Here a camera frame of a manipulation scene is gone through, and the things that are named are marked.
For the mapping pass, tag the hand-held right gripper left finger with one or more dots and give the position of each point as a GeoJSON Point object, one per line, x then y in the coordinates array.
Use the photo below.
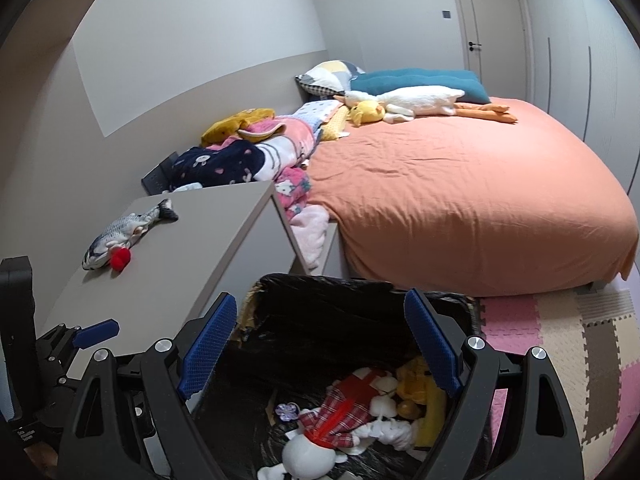
{"type": "Point", "coordinates": [207, 345]}

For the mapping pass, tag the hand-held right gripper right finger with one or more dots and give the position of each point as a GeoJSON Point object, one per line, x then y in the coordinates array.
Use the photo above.
{"type": "Point", "coordinates": [432, 340]}

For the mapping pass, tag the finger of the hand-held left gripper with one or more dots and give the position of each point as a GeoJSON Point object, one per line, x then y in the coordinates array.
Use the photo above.
{"type": "Point", "coordinates": [97, 332]}

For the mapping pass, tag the yellow snack bag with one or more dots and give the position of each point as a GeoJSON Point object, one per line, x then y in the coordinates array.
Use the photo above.
{"type": "Point", "coordinates": [412, 385]}

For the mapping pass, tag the small flower ornament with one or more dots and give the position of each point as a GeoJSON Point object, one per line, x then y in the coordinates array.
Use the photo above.
{"type": "Point", "coordinates": [286, 411]}

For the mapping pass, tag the white doll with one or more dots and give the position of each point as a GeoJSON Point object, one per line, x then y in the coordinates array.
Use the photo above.
{"type": "Point", "coordinates": [345, 405]}

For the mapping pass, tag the bin with black bag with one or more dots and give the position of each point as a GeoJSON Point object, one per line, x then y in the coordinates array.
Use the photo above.
{"type": "Point", "coordinates": [325, 320]}

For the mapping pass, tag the red pompom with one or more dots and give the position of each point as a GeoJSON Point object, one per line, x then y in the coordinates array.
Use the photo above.
{"type": "Point", "coordinates": [121, 259]}

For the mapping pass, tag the grey fish plush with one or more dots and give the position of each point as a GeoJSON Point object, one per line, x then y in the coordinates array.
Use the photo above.
{"type": "Point", "coordinates": [120, 232]}

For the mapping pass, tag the grey desk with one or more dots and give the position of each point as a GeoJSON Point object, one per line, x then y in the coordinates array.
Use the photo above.
{"type": "Point", "coordinates": [210, 240]}

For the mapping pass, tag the bed with orange sheet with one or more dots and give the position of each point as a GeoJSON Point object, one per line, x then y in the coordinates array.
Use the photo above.
{"type": "Point", "coordinates": [450, 200]}

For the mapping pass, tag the light pink cloth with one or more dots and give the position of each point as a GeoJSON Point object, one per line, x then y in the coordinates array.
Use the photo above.
{"type": "Point", "coordinates": [310, 235]}

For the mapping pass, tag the pink and beige foam mat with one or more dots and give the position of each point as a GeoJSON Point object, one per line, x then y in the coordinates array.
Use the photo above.
{"type": "Point", "coordinates": [590, 350]}

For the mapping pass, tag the pink cat print blanket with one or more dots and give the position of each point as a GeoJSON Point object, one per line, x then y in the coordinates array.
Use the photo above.
{"type": "Point", "coordinates": [292, 190]}

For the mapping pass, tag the pink patterned blanket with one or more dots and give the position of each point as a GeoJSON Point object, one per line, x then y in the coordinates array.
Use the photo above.
{"type": "Point", "coordinates": [290, 145]}

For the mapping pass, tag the yellow plush toy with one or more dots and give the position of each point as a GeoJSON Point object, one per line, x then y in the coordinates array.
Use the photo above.
{"type": "Point", "coordinates": [235, 125]}

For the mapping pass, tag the yellow dotted pillow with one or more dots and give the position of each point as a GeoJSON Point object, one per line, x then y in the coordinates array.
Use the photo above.
{"type": "Point", "coordinates": [334, 125]}

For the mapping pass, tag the yellow duck plush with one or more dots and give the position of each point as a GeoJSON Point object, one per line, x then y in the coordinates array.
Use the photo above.
{"type": "Point", "coordinates": [366, 112]}

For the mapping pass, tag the white goose plush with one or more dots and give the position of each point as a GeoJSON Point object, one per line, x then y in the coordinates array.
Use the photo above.
{"type": "Point", "coordinates": [420, 99]}

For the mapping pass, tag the white dotted pillow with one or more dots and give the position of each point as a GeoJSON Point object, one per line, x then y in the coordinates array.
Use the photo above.
{"type": "Point", "coordinates": [315, 112]}

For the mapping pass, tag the teal pillow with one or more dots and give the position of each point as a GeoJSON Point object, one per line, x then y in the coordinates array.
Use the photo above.
{"type": "Point", "coordinates": [425, 79]}

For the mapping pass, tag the patterned checked pillow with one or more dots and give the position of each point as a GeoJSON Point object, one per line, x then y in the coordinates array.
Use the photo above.
{"type": "Point", "coordinates": [327, 77]}

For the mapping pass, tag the grey door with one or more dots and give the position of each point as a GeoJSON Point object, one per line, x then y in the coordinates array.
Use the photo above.
{"type": "Point", "coordinates": [492, 25]}

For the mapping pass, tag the white wardrobe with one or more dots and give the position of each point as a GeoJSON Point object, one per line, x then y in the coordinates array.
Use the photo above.
{"type": "Point", "coordinates": [575, 50]}

